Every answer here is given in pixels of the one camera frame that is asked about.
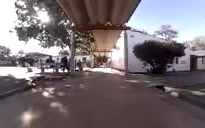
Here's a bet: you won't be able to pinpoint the corrugated walkway canopy with posts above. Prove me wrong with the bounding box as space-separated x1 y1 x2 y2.
56 0 143 74

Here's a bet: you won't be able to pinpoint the white building with dark doorway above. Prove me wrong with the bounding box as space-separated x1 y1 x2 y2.
110 29 205 74

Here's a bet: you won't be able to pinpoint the concrete kerb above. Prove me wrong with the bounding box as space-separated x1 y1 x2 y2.
149 83 205 113

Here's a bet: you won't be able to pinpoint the large leafy tree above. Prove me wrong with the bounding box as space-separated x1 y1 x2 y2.
10 0 96 56

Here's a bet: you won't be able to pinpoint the dark distant trees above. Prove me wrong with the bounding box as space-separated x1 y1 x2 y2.
0 43 12 57

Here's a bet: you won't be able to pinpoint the low distant buildings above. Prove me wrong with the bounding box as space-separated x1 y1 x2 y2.
0 51 54 67

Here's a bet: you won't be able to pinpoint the group of people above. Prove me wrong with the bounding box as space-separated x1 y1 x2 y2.
39 55 71 74

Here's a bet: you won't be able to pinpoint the dark round bush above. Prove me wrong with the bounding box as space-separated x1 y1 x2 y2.
132 39 187 75

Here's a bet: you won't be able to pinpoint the brown-grey concrete path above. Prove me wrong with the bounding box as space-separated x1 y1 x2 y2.
0 70 205 128

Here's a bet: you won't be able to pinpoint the row of pale trees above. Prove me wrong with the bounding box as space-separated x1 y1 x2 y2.
184 35 205 52

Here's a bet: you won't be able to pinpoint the tree behind white building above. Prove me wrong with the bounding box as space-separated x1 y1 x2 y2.
153 24 179 42

